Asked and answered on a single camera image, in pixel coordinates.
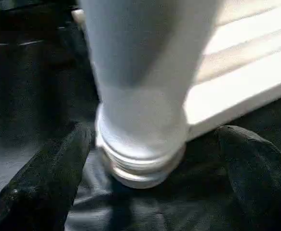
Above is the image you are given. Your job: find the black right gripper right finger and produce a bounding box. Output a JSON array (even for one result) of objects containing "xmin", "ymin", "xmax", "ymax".
[{"xmin": 214, "ymin": 125, "xmax": 281, "ymax": 231}]

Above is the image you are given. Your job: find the white plastic table leg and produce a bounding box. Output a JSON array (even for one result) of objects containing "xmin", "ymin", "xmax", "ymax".
[{"xmin": 78, "ymin": 0, "xmax": 224, "ymax": 190}]

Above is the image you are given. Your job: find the black plastic mat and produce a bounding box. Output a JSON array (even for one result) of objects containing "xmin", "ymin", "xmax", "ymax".
[{"xmin": 0, "ymin": 0, "xmax": 281, "ymax": 231}]

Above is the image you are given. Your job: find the white plastic table top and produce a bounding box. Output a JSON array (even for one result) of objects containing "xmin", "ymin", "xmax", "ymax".
[{"xmin": 183, "ymin": 0, "xmax": 281, "ymax": 141}]

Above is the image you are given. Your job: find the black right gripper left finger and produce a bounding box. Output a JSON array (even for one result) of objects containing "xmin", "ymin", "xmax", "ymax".
[{"xmin": 0, "ymin": 121, "xmax": 94, "ymax": 231}]

